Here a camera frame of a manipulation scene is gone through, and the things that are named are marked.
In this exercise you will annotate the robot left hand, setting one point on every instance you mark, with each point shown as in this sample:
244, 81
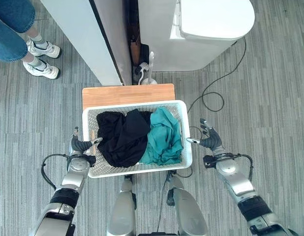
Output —
79, 144

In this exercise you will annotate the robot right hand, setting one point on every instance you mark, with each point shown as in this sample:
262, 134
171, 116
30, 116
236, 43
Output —
212, 140

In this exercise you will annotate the black garment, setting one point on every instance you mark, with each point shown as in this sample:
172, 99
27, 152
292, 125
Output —
123, 138

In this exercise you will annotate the teal garment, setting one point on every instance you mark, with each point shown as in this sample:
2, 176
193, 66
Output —
164, 137

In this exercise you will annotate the white perforated laundry basket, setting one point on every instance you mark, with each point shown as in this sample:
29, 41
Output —
137, 169

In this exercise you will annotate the robot right silver arm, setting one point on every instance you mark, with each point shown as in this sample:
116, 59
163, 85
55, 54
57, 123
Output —
243, 189

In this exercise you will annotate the robot left silver arm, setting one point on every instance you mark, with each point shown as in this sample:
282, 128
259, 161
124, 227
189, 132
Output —
60, 194

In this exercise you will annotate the wooden stool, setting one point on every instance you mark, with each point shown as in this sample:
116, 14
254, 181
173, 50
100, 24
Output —
127, 94

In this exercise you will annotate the robot right silver leg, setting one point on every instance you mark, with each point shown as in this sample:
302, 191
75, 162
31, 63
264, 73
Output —
186, 209

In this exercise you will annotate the robot silver leg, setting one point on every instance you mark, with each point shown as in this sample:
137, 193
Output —
186, 209
122, 209

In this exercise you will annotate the robot left silver leg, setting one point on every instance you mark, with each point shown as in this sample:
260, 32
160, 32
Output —
122, 209

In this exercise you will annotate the white tall cabinet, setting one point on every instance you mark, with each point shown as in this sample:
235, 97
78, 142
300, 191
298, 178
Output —
93, 37

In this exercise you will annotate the white washing machine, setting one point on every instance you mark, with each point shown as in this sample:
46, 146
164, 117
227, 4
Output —
203, 32

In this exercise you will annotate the person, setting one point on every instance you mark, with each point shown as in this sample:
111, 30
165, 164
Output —
16, 34

